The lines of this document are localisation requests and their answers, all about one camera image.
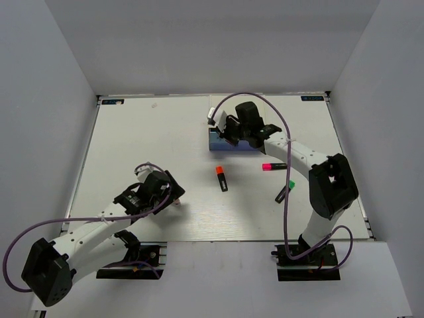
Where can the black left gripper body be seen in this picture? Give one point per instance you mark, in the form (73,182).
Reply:
(175,193)

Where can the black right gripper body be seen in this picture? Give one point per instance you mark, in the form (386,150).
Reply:
(235,130)

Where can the pink cap black highlighter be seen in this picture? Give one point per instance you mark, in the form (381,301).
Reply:
(274,166)

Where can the green cap black highlighter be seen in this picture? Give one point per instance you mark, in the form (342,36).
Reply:
(282,194)

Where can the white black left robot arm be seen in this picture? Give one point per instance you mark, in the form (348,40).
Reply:
(53,267)

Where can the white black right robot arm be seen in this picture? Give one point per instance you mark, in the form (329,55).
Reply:
(332,188)

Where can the orange cap black highlighter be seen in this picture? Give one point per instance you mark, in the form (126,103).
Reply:
(221,178)

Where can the blue label sticker right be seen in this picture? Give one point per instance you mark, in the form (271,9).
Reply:
(312,98)

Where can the blue label sticker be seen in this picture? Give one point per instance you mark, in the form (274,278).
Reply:
(312,98)
(112,101)

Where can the blue label sticker left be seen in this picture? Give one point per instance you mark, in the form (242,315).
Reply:
(112,101)

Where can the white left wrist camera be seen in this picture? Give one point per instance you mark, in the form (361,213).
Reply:
(142,171)

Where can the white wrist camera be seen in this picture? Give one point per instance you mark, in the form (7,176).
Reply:
(217,119)
(142,171)

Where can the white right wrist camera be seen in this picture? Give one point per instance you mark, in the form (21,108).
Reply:
(217,119)

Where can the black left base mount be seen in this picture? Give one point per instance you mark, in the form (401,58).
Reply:
(145,262)

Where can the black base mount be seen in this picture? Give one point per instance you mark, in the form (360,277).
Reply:
(145,262)
(317,266)

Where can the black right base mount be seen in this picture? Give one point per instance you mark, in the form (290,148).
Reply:
(317,266)

